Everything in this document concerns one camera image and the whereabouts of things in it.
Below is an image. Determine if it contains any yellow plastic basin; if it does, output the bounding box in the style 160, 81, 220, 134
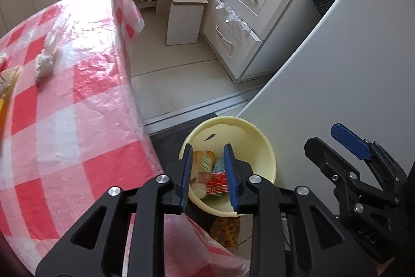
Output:
179, 116, 277, 219

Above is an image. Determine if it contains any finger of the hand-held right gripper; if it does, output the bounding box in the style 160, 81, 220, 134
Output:
331, 123, 408, 197
304, 137, 361, 187

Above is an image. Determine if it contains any floral slipper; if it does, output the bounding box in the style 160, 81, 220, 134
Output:
210, 217, 241, 248

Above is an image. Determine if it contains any small yellow bottle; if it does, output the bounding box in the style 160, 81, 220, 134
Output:
190, 150, 216, 198

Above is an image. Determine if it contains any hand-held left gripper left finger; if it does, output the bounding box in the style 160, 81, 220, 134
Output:
35, 143, 194, 277

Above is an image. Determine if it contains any clear plastic bag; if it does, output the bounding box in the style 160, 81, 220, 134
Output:
213, 1, 260, 35

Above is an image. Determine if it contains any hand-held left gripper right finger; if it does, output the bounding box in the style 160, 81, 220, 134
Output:
224, 143, 368, 277

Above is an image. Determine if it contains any crumpled white tissue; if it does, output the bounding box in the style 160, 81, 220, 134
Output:
44, 32, 59, 54
34, 49, 55, 80

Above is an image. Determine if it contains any red wrapper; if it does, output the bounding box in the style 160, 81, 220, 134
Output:
206, 171, 229, 197

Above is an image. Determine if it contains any red checkered tablecloth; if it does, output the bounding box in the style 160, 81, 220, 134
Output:
0, 0, 250, 277

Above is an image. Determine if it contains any white stool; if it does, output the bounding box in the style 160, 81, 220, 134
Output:
156, 0, 209, 46

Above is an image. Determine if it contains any white fridge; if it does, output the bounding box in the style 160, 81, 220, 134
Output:
236, 0, 415, 200

